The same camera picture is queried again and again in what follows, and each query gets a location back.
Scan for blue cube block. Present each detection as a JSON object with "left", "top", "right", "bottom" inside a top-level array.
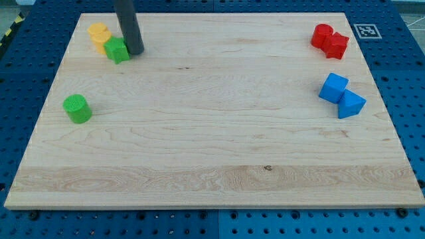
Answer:
[{"left": 319, "top": 73, "right": 349, "bottom": 104}]

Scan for yellow star block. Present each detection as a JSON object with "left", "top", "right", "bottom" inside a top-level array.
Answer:
[{"left": 90, "top": 31, "right": 112, "bottom": 54}]

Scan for white fiducial marker tag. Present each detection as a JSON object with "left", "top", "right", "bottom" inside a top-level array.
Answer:
[{"left": 354, "top": 23, "right": 382, "bottom": 39}]

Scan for red star block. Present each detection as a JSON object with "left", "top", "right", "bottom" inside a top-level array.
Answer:
[{"left": 321, "top": 32, "right": 349, "bottom": 60}]

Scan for green cylinder block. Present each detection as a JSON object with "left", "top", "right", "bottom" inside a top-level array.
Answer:
[{"left": 62, "top": 94, "right": 92, "bottom": 123}]

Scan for yellow cylinder block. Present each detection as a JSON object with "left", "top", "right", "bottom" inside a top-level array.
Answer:
[{"left": 87, "top": 22, "right": 108, "bottom": 37}]

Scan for wooden board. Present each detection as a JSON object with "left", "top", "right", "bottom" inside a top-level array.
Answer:
[{"left": 5, "top": 13, "right": 424, "bottom": 210}]

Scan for red cylinder block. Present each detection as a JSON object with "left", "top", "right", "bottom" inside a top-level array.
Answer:
[{"left": 311, "top": 23, "right": 333, "bottom": 48}]

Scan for green star block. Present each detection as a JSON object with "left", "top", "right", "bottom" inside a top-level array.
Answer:
[{"left": 104, "top": 37, "right": 130, "bottom": 64}]

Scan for blue triangle block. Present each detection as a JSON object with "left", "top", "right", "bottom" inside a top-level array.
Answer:
[{"left": 338, "top": 90, "right": 367, "bottom": 119}]

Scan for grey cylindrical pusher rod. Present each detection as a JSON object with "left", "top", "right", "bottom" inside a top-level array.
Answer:
[{"left": 113, "top": 0, "right": 144, "bottom": 55}]

